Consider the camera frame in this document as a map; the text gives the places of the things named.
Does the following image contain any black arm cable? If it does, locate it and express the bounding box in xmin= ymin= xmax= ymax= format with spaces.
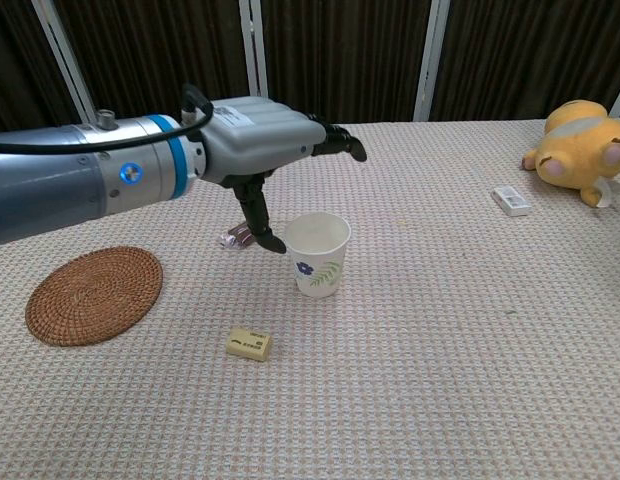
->
xmin=0 ymin=83 xmax=216 ymax=154

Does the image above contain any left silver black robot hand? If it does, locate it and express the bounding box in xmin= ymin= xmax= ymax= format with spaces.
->
xmin=193 ymin=97 xmax=368 ymax=256

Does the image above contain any small white box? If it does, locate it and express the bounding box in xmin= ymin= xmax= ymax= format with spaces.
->
xmin=491 ymin=185 xmax=532 ymax=218

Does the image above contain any wrapped chocolate snack bar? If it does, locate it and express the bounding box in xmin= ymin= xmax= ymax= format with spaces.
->
xmin=219 ymin=222 xmax=256 ymax=250

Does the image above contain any checked beige tablecloth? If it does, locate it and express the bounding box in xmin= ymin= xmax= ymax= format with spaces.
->
xmin=0 ymin=117 xmax=620 ymax=480

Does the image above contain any yellow eraser block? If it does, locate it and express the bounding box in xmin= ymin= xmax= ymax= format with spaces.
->
xmin=224 ymin=326 xmax=274 ymax=363

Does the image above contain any dark screen panel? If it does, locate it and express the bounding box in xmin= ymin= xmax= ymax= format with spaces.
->
xmin=258 ymin=0 xmax=435 ymax=126
xmin=429 ymin=0 xmax=620 ymax=122
xmin=0 ymin=0 xmax=87 ymax=135
xmin=53 ymin=0 xmax=255 ymax=124

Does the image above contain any white floral paper cup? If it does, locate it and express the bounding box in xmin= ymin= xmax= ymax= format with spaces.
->
xmin=283 ymin=211 xmax=352 ymax=300

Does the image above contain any yellow plush toy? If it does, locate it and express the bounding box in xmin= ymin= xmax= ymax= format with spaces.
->
xmin=521 ymin=99 xmax=620 ymax=209

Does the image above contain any round woven rattan mat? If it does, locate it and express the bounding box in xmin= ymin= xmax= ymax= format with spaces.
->
xmin=24 ymin=245 xmax=164 ymax=348

